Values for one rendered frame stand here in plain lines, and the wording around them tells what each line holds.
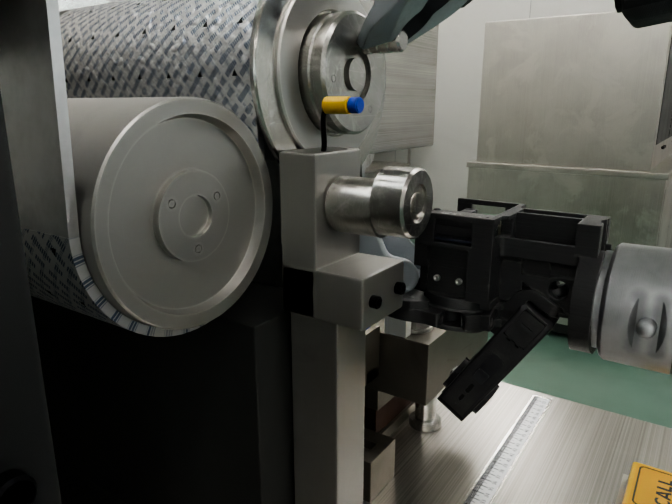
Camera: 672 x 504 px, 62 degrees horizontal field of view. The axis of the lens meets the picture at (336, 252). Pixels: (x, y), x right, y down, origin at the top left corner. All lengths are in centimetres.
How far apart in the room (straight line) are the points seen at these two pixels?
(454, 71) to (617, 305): 491
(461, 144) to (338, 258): 486
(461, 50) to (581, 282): 489
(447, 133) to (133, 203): 500
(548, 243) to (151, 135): 24
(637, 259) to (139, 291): 28
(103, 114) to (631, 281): 30
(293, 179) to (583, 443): 43
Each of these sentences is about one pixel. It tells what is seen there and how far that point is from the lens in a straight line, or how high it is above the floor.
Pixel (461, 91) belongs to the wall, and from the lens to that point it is 519.
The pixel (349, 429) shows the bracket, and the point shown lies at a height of 102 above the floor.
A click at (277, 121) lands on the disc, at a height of 122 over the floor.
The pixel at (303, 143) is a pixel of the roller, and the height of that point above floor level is 121.
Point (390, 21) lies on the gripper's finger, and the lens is 34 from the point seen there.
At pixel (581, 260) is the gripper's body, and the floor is 114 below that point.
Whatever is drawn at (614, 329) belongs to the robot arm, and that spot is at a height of 111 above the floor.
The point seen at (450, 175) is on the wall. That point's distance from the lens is 525.
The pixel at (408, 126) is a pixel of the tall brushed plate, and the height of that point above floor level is 119.
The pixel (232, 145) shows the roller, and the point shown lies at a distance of 32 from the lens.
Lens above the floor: 123
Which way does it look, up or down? 15 degrees down
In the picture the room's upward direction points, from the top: straight up
